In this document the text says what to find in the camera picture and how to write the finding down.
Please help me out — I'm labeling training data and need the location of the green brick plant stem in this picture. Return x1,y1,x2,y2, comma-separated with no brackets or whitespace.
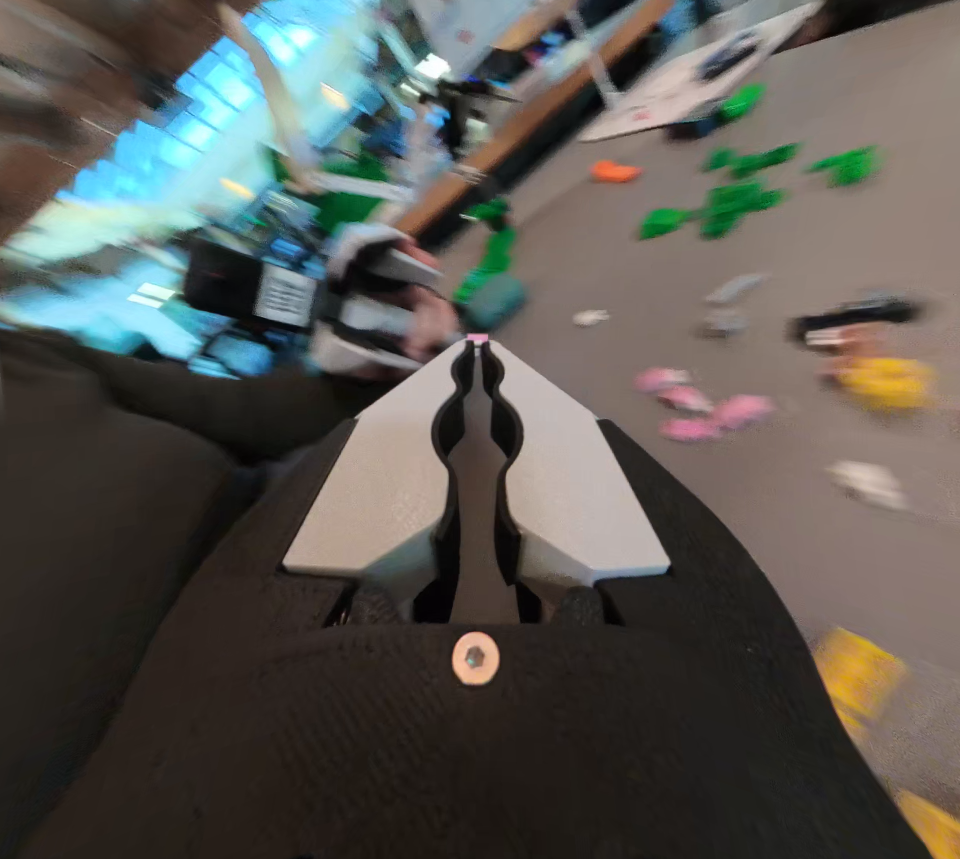
452,197,520,307

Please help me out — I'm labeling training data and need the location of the grey desk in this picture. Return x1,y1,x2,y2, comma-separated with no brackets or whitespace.
405,0,960,859

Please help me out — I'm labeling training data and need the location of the grey bar brick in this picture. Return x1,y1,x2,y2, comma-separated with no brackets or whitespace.
703,272,769,307

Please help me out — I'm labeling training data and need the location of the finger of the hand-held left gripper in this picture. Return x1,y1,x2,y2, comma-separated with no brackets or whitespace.
332,223,445,292
309,330,426,376

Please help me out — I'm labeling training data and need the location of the black box blue trim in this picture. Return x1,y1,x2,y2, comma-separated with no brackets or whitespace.
696,32,764,82
666,111,723,142

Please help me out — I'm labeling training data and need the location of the wooden neighbouring desk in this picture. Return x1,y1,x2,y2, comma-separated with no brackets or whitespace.
396,0,678,247

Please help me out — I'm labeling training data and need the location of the white instruction stand base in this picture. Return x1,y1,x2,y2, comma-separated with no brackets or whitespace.
536,0,830,145

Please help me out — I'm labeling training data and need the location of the person's left hand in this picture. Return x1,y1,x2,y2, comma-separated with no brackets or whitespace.
388,242,464,367

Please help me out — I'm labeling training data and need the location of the group of green bricks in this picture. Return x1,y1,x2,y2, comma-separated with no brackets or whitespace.
639,143,884,243

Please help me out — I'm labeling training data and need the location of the black wedge brick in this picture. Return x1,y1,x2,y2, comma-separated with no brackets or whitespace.
786,298,925,339

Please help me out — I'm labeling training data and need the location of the person's torso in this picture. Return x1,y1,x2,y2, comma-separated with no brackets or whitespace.
0,416,256,859

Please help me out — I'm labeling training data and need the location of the teal round pot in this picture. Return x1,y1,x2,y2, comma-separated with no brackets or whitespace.
456,272,528,333

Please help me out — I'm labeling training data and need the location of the grey round brick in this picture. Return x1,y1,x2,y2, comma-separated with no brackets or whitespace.
696,308,753,340

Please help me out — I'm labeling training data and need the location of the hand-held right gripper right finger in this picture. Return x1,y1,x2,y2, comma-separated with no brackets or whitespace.
482,340,672,622

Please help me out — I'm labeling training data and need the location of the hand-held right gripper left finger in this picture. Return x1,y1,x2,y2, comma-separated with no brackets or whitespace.
282,340,475,622

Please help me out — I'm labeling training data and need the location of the pink flat brick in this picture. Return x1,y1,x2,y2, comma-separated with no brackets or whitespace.
711,393,775,430

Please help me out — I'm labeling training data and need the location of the green curved brick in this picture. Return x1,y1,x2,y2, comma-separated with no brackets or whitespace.
714,82,768,125

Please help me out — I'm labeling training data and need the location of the yellow rounded brick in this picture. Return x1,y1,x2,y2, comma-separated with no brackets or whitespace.
812,628,910,729

